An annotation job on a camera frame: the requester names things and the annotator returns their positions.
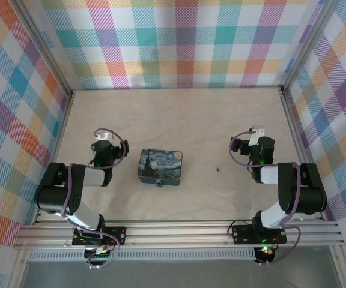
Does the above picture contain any wide aluminium frame rail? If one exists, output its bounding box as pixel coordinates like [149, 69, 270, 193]
[13, 220, 345, 250]

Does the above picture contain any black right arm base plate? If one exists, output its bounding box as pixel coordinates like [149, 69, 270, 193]
[231, 224, 288, 245]

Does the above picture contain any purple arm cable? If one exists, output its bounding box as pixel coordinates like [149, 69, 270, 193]
[228, 131, 302, 266]
[61, 127, 130, 269]

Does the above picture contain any plaid colourful backdrop cloth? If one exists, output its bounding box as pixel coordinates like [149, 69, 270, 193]
[43, 0, 315, 91]
[284, 0, 346, 288]
[0, 0, 70, 288]

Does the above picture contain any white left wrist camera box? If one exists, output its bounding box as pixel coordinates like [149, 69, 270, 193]
[94, 131, 114, 142]

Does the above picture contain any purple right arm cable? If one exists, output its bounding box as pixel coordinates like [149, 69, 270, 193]
[228, 131, 302, 266]

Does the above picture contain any grey slotted cable duct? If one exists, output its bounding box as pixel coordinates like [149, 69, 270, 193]
[28, 247, 258, 261]

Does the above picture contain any aluminium table side rail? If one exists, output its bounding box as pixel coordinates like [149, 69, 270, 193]
[32, 89, 77, 226]
[279, 86, 332, 223]

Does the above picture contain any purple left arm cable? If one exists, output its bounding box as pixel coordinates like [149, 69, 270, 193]
[61, 127, 130, 269]

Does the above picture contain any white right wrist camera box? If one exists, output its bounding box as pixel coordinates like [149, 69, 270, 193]
[249, 125, 266, 148]

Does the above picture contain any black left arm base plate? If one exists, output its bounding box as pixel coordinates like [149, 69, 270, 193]
[71, 226, 127, 247]

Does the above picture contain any starry night painted tin box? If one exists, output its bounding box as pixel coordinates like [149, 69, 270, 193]
[137, 149, 183, 187]

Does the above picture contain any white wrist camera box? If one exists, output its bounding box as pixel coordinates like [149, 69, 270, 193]
[94, 131, 114, 142]
[249, 125, 266, 148]

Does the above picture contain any aluminium frame post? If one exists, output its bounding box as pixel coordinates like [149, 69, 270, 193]
[12, 0, 75, 101]
[279, 0, 339, 94]

